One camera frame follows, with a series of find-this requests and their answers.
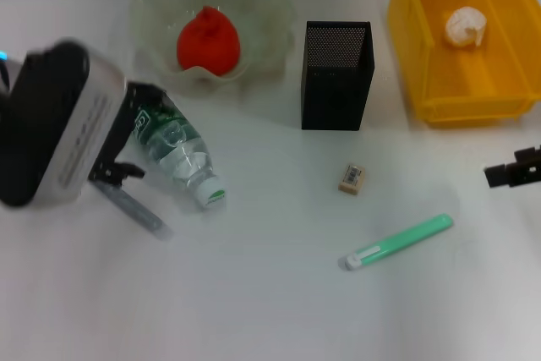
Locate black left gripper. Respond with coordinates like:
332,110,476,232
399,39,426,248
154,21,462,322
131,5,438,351
88,81,167,185

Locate clear plastic water bottle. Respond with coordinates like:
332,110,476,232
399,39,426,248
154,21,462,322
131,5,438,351
131,96,229,211

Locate red-orange fruit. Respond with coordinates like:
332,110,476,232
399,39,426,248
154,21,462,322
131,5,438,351
176,5,242,77

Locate white paper ball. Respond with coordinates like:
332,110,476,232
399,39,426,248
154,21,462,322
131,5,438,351
443,6,489,48

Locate beige eraser with barcode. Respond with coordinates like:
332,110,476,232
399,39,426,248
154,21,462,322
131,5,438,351
336,161,368,196

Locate gray marker pen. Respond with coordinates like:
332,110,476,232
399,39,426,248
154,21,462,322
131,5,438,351
95,181,172,242

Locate green glass fruit bowl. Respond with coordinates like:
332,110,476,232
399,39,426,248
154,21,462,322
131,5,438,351
128,0,296,98

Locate black mesh pen holder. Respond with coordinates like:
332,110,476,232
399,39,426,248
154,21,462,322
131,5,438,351
301,20,376,132

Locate yellow plastic bin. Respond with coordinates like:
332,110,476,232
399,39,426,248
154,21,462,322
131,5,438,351
388,0,541,129

